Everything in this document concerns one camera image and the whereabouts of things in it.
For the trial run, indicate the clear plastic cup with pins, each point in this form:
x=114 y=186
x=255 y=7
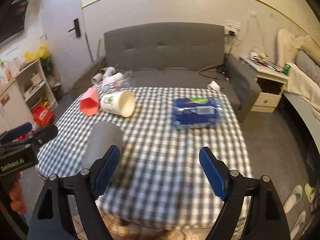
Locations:
x=118 y=85

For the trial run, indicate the white door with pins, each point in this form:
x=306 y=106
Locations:
x=70 y=55

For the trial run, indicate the white slipper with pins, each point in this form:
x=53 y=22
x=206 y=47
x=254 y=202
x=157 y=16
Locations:
x=293 y=198
x=298 y=225

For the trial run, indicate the blue plastic packaged cup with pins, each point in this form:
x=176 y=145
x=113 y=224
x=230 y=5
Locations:
x=194 y=113

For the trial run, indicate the black range hood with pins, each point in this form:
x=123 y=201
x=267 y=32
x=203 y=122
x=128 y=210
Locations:
x=13 y=21

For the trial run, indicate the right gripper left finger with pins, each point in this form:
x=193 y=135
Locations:
x=52 y=217

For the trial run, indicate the yellow plastic bag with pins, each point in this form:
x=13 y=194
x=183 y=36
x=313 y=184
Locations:
x=41 y=53

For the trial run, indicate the wall power socket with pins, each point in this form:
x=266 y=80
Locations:
x=232 y=28

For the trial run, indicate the green soda can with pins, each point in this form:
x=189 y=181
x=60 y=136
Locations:
x=286 y=69

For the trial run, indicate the checkered tablecloth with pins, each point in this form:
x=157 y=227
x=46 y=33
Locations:
x=160 y=183

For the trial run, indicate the pink faceted cup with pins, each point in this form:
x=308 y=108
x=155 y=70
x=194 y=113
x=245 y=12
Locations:
x=90 y=103

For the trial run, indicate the white frog paper cup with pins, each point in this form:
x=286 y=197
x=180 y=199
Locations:
x=120 y=103

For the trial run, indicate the black door handle lock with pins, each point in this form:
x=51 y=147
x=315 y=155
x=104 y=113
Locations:
x=76 y=28

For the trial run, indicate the white shelf unit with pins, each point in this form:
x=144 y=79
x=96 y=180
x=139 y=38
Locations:
x=34 y=87

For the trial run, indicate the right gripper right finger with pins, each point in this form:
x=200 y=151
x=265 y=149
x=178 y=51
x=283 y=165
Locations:
x=266 y=218

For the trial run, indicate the white charger on sofa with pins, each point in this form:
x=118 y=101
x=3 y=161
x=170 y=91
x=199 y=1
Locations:
x=214 y=86

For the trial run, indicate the grey sofa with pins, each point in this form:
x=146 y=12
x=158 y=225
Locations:
x=175 y=54

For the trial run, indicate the white paper cup on sofa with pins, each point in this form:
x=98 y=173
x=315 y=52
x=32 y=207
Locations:
x=96 y=79

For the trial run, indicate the white bedside table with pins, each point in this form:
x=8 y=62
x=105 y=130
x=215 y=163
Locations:
x=272 y=84

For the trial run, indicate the grey plastic cup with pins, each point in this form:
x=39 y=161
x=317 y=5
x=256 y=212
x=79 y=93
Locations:
x=103 y=135

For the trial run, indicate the printed paper cup on sofa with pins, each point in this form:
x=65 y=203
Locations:
x=109 y=71

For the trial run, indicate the red shopping bag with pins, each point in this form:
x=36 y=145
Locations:
x=43 y=116

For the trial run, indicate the bed with white headboard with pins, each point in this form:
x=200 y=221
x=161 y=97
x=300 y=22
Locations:
x=301 y=91

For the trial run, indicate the operator left hand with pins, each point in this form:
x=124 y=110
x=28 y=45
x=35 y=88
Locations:
x=16 y=194

